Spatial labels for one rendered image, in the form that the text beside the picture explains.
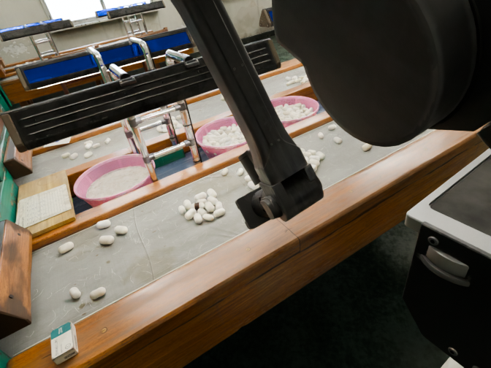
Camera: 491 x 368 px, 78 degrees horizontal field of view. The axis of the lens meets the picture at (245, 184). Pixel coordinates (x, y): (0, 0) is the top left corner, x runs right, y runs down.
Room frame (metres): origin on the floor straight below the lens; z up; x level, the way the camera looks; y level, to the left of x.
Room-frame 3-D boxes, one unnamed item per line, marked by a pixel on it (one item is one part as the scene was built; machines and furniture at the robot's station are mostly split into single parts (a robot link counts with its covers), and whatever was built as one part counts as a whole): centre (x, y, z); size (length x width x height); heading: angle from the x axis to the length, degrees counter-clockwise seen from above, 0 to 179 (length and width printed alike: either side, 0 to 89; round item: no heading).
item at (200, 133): (1.09, 0.03, 0.72); 0.27 x 0.27 x 0.10
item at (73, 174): (1.30, -0.05, 0.71); 1.81 x 0.05 x 0.11; 116
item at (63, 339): (0.32, 0.37, 0.77); 0.06 x 0.04 x 0.02; 26
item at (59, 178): (0.80, 0.62, 0.77); 0.33 x 0.15 x 0.01; 26
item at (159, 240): (0.85, -0.27, 0.73); 1.81 x 0.30 x 0.02; 116
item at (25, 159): (1.09, 0.82, 0.83); 0.30 x 0.06 x 0.07; 26
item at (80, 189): (0.90, 0.43, 0.72); 0.27 x 0.27 x 0.10
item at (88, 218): (1.01, -0.19, 0.71); 1.81 x 0.05 x 0.11; 116
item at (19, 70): (1.22, 0.39, 1.08); 0.62 x 0.08 x 0.07; 116
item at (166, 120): (1.15, 0.35, 0.90); 0.20 x 0.19 x 0.45; 116
